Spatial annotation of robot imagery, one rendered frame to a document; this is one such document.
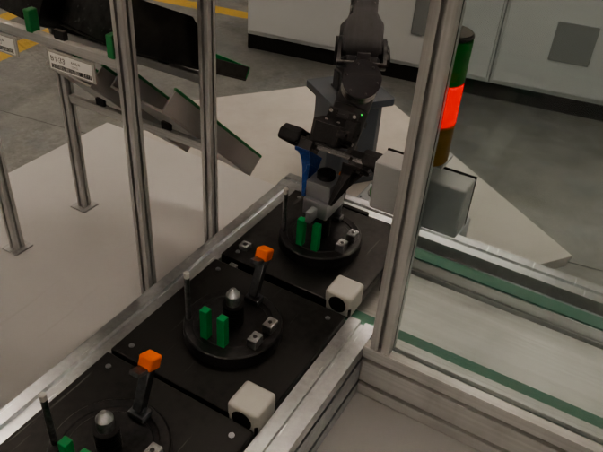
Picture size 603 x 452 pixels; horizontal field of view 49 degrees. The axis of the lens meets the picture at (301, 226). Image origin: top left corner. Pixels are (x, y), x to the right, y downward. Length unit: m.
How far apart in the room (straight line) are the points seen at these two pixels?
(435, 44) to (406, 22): 3.44
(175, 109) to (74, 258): 0.38
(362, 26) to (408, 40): 3.13
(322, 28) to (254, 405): 3.65
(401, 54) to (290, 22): 0.75
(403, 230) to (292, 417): 0.28
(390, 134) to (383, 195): 0.89
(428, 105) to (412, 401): 0.45
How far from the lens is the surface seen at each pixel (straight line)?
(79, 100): 1.28
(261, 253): 0.94
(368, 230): 1.17
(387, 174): 0.83
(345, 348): 0.97
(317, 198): 1.05
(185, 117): 1.08
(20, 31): 1.04
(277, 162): 1.56
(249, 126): 1.71
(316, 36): 4.37
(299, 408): 0.89
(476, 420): 0.97
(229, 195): 1.43
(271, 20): 4.46
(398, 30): 4.19
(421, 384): 0.98
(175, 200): 1.42
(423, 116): 0.76
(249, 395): 0.86
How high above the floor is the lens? 1.65
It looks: 36 degrees down
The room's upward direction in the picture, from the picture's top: 4 degrees clockwise
